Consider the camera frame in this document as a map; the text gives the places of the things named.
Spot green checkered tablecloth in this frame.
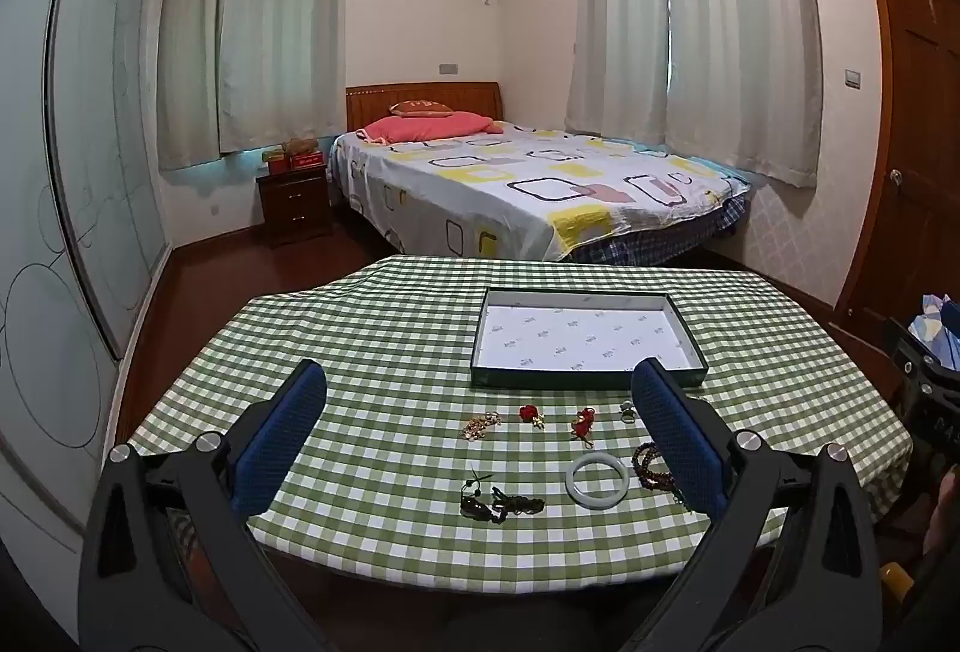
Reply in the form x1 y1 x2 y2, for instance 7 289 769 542
127 254 935 579

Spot pale green curtain panel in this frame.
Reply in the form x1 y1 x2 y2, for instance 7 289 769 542
217 0 350 163
156 0 248 173
564 0 673 148
656 0 823 189

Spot dark wooden nightstand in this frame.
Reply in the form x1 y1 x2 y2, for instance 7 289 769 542
255 163 333 249

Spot gold chain bracelet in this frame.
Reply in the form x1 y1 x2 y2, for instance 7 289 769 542
459 413 505 444

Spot pink pillow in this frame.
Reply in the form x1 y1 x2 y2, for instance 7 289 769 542
356 110 503 145

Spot red knotted cord ornament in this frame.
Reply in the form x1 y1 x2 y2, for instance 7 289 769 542
568 406 601 450

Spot brown wooden door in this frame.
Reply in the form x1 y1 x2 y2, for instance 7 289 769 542
832 0 960 339

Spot blue plaid bed skirt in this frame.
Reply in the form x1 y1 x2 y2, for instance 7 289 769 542
559 193 753 266

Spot wooden bed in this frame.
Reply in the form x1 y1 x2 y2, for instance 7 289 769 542
330 81 755 267

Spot dark red bead bracelet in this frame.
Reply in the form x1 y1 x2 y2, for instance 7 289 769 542
631 440 688 512

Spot green cardboard tray box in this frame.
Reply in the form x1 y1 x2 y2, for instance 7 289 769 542
470 287 710 392

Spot brown embroidered cushion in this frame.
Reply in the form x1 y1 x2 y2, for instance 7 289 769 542
388 99 453 119

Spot person's right hand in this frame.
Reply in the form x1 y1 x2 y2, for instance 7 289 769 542
924 472 960 555

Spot white jade bangle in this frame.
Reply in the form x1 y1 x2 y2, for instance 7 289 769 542
565 453 628 507

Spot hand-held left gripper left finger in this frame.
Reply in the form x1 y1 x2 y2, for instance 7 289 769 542
75 358 331 652

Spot black cord pendant necklace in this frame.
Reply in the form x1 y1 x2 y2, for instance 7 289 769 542
459 464 547 522

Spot patterned bedsheet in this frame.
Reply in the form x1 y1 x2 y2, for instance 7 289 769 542
330 122 753 262

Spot frosted glass wardrobe doors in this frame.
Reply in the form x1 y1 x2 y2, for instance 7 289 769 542
0 0 175 548

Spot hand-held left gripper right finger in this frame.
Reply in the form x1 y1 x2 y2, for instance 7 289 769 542
630 356 887 652

